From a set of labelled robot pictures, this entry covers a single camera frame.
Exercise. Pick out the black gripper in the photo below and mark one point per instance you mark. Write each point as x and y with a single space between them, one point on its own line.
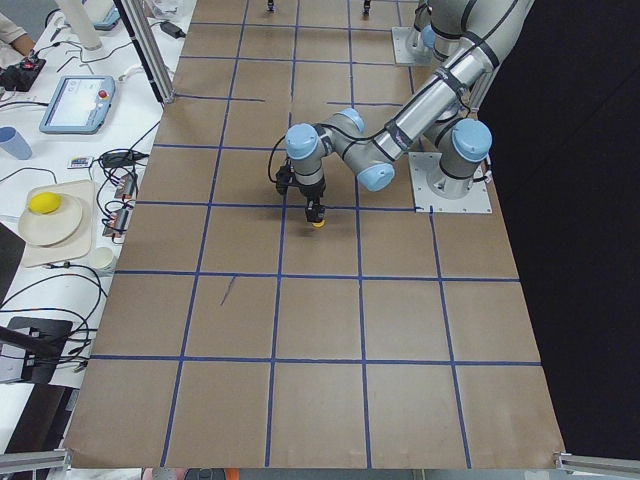
311 191

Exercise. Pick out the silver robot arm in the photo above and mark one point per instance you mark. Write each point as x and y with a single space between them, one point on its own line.
470 39
423 17

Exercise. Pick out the white paper cup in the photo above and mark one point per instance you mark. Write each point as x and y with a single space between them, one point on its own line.
103 260

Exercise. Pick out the black power adapter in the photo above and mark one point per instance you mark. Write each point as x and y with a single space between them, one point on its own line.
172 30

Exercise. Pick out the beige tray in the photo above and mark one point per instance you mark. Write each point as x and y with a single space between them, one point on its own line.
81 242

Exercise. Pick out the blue teach pendant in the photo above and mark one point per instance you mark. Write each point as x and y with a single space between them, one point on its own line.
79 105

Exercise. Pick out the yellow lemon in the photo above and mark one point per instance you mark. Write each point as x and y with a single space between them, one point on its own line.
45 203

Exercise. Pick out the beige plate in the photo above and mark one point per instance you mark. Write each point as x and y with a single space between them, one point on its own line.
49 229

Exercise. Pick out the light blue cup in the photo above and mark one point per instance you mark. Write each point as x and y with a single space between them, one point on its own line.
13 143

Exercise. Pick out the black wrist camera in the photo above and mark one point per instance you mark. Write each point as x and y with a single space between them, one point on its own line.
283 179

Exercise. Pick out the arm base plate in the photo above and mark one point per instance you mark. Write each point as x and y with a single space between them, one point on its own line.
412 47
435 192

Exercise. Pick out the aluminium frame post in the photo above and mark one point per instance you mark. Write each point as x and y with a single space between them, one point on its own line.
141 35

